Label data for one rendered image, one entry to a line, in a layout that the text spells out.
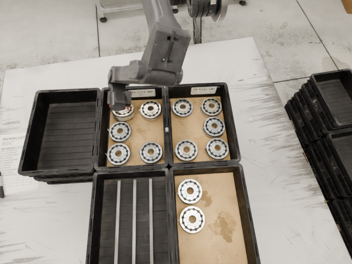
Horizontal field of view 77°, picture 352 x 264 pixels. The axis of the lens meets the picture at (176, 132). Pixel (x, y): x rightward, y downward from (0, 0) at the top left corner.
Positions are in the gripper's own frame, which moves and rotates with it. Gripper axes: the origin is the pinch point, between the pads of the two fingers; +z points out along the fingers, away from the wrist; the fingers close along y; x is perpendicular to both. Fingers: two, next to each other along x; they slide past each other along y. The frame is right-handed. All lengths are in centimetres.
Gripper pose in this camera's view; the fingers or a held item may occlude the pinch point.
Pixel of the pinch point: (122, 107)
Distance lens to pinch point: 108.6
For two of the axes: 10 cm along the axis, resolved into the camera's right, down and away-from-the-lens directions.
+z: -0.7, 3.8, 9.2
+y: 10.0, -0.2, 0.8
